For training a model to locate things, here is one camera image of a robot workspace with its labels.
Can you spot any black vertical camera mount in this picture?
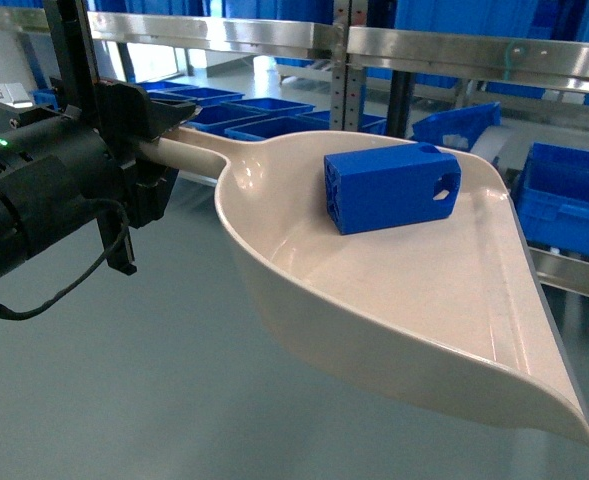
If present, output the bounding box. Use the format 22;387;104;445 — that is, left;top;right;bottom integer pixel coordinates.
43;0;100;129

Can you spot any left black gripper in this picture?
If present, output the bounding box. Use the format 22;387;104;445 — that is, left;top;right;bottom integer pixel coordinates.
51;81;202;275

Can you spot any blue plastic block part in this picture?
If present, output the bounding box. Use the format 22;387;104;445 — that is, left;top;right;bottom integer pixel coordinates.
324;143;462;235

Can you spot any beige plastic dustpan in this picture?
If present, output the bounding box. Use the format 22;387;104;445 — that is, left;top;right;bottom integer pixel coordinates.
137;128;589;447

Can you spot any black cable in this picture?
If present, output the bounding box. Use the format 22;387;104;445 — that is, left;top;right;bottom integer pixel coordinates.
0;198;131;322

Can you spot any blue bin right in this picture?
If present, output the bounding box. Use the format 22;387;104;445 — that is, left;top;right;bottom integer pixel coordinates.
512;142;589;257

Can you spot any steel shelf rail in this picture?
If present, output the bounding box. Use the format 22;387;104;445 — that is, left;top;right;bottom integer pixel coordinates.
0;4;589;96

